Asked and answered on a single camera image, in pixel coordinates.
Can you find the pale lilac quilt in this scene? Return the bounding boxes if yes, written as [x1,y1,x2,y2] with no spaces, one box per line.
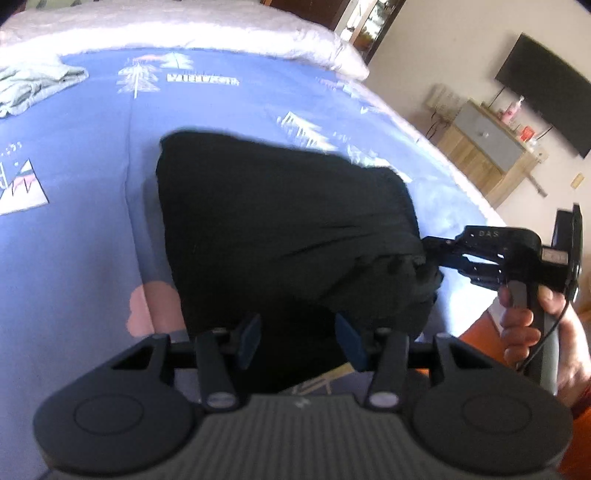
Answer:
[0,9,371,83]

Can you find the wooden cabinet with grey drawer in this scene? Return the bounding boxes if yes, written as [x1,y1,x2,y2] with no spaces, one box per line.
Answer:
[436,99,551,208]

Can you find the black wall television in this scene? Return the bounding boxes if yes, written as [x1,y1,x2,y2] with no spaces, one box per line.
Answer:
[495,32,591,160]

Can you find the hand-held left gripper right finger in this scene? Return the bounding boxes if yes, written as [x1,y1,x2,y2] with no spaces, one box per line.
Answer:
[334,313,498,413]

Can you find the crumpled grey garment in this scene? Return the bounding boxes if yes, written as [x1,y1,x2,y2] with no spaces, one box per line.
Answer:
[0,62,89,118]

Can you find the person's right hand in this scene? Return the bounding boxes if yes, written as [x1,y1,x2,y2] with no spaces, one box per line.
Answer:
[499,285,591,408]

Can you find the white wall sockets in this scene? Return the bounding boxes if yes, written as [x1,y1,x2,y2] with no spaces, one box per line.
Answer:
[424,84,465,121]

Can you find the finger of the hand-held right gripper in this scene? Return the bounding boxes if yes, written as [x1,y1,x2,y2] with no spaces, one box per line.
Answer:
[436,256,505,291]
[421,235,465,259]

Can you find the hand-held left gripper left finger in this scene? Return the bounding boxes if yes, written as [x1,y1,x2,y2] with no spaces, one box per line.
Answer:
[111,313,264,414]

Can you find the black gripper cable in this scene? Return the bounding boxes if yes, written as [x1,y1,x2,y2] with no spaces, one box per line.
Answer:
[515,291,578,372]

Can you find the black pants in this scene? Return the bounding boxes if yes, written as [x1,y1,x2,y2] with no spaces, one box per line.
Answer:
[154,130,445,394]

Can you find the blue printed bedsheet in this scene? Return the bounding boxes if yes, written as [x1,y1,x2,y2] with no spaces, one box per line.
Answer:
[0,48,502,398]

